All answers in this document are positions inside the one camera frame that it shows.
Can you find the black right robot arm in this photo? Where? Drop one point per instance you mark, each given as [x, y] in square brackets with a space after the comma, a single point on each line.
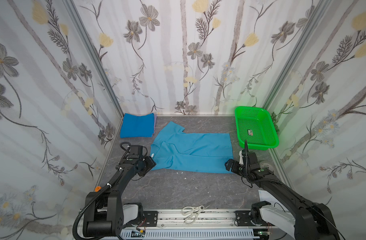
[300, 218]

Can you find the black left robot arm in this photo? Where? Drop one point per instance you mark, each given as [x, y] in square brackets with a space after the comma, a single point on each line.
[104, 214]

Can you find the clear plastic bag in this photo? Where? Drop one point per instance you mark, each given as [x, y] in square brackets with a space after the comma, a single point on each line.
[265, 196]

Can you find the folded lilac t shirt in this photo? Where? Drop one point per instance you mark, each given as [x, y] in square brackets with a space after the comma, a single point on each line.
[155, 121]

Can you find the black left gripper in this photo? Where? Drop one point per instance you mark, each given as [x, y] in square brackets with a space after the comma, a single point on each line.
[147, 163]

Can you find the roll of tape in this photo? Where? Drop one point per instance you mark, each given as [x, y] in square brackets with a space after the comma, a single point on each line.
[266, 165]

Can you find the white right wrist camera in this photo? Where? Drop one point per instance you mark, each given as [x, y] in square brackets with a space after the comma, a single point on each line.
[247, 158]

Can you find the green plastic basket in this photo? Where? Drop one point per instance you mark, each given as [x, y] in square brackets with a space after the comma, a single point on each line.
[259, 120]

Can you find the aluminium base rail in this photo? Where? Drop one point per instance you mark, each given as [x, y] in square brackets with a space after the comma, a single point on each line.
[210, 219]

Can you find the folded blue t shirt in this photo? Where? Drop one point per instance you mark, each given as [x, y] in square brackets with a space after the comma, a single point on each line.
[138, 126]

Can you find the white handled scissors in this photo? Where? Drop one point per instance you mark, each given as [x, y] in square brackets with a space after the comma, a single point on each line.
[191, 213]

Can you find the light blue t shirt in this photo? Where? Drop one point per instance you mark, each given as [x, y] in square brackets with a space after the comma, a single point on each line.
[195, 152]

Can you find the white slotted cable duct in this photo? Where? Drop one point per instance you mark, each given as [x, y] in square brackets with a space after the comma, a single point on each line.
[193, 234]

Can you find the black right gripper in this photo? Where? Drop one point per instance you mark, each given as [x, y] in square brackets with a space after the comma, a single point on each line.
[232, 165]

